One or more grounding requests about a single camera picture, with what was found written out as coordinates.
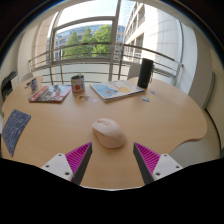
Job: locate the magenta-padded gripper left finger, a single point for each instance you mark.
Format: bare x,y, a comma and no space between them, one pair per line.
78,156

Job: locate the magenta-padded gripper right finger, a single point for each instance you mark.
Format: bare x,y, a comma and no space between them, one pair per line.
148,156

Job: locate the beige computer mouse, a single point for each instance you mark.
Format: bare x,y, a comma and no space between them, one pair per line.
109,133

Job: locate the blue patterned mouse pad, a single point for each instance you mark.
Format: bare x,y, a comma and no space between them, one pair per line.
15,130

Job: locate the blue sticker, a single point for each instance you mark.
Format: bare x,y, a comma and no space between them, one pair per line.
145,99

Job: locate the red magazine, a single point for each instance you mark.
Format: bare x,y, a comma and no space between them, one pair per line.
50,93

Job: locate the light blue illustrated book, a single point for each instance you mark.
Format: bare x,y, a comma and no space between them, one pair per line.
115,90

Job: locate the black cylinder speaker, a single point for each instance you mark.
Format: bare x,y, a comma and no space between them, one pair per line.
145,73

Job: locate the white chair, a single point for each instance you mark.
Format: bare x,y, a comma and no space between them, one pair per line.
26,77
133,71

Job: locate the black office printer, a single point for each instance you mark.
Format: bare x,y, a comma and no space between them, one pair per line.
8,85

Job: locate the metal balcony railing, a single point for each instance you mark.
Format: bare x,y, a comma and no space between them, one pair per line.
100,45

